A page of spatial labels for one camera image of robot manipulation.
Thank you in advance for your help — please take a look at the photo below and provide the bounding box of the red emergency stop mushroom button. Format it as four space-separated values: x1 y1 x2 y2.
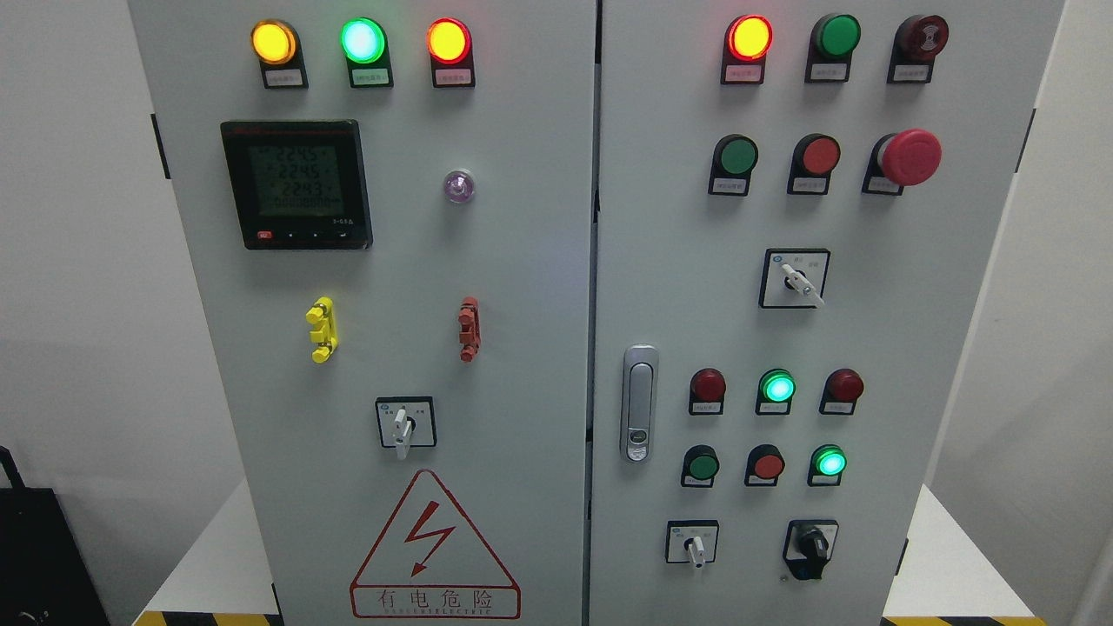
861 128 943 196

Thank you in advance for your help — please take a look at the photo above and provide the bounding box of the unlit green indicator light top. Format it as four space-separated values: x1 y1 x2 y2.
804 13 861 84

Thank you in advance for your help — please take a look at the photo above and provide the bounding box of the red push button lower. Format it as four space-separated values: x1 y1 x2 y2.
743 443 784 487

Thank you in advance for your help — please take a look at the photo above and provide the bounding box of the red push button upper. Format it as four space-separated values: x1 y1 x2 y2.
786 133 840 196

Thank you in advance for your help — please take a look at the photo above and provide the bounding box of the lit green light middle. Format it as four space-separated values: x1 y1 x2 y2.
755 368 796 415

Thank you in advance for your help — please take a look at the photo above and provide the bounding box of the red push button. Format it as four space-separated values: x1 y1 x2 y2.
786 133 840 196
743 443 784 487

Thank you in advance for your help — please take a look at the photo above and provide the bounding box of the red electric hazard warning sticker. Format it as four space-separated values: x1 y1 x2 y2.
349 469 522 622

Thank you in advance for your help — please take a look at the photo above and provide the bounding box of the white selector switch upper right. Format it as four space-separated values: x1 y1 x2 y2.
759 247 831 309

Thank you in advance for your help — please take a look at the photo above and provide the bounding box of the yellow terminal connector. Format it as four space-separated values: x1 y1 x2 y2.
304 296 339 364

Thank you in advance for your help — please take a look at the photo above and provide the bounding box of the white selector switch lower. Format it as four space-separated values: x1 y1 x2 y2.
664 519 720 570

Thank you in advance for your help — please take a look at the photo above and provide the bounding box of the silver door handle lock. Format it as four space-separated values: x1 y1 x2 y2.
620 344 659 463

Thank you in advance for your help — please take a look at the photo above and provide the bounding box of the green push button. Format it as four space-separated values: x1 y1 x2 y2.
707 134 759 196
680 444 720 488

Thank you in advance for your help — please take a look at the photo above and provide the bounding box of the green push button lower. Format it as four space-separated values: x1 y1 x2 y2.
680 444 720 488

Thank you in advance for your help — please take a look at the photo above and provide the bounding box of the black rotary selector switch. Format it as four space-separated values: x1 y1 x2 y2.
784 519 839 580

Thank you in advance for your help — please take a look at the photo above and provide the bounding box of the dark red light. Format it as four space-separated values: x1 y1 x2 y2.
688 368 727 415
819 368 865 415

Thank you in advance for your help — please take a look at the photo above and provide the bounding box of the black digital power meter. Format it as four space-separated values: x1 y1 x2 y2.
220 119 373 250

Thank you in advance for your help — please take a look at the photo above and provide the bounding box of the dark red buzzer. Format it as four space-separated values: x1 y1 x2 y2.
887 14 951 84

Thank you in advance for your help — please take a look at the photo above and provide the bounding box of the lit green light lower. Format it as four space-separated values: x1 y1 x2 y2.
807 443 847 487

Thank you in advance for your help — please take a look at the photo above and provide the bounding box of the white selector switch door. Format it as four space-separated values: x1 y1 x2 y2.
374 397 437 461

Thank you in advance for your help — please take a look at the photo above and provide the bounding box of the small purple dome light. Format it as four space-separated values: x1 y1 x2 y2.
443 168 477 203

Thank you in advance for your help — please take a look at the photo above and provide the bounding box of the white selector switch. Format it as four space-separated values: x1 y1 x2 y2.
664 519 720 570
759 247 831 309

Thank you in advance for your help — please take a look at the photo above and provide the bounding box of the red-rimmed lit light left door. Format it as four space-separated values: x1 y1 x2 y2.
426 17 476 89

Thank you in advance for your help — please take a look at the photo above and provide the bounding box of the lit green indicator light top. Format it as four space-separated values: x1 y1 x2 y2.
339 17 393 89

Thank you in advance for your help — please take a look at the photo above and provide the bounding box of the grey electrical cabinet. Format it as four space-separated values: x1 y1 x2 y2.
129 1 1064 625

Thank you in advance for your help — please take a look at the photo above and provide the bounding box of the red terminal connector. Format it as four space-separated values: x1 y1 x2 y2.
457 296 482 362

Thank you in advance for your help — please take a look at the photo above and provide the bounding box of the green push button upper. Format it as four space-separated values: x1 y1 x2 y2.
707 134 759 196

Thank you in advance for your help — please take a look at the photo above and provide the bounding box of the dark red light left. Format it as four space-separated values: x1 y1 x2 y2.
688 368 727 415

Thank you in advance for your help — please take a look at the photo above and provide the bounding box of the red lit light right door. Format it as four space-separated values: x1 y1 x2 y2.
720 13 774 84

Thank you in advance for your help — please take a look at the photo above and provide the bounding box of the yellow indicator light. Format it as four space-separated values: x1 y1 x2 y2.
250 19 309 89

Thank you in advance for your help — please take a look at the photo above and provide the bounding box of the dark red light right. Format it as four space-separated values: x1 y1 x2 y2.
819 368 865 415

